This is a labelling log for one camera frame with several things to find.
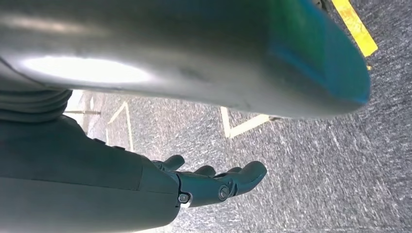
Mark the pale floor tape outline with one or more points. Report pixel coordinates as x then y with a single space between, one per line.
227 125

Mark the yellow floor tape strip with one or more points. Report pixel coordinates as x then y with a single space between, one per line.
354 25

